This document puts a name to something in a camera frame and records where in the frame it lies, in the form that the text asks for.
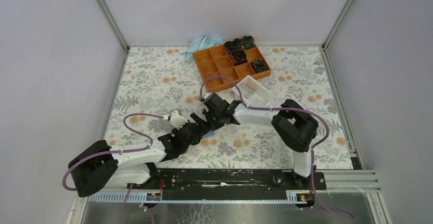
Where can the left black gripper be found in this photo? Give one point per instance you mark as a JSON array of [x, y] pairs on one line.
[[204, 127]]

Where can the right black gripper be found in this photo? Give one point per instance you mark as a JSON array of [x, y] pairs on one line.
[[207, 113]]

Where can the beige card holder wallet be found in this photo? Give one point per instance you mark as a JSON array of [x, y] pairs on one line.
[[209, 134]]

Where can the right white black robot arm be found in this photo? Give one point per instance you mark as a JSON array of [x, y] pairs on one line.
[[296, 127]]

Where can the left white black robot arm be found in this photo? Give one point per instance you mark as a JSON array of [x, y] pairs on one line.
[[101, 165]]

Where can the white card box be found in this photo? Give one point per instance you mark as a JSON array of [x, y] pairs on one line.
[[252, 92]]

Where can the orange compartment tray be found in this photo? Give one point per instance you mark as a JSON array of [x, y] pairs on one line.
[[217, 70]]

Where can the dark rolled band middle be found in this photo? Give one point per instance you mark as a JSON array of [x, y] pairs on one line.
[[238, 57]]

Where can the dark rolled band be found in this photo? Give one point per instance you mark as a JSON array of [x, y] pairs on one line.
[[259, 65], [231, 46], [238, 57]]

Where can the dark rolled band right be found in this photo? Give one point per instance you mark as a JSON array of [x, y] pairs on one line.
[[259, 65]]

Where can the dark rolled band top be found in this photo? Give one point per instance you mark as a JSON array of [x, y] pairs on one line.
[[231, 46]]

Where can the light blue cloth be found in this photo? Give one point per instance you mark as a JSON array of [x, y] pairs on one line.
[[200, 43]]

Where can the dark rolled band corner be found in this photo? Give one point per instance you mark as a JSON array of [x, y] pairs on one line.
[[247, 42]]

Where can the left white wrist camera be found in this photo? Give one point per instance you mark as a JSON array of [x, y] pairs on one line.
[[177, 120]]

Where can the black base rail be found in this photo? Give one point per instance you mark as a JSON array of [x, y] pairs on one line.
[[229, 184]]

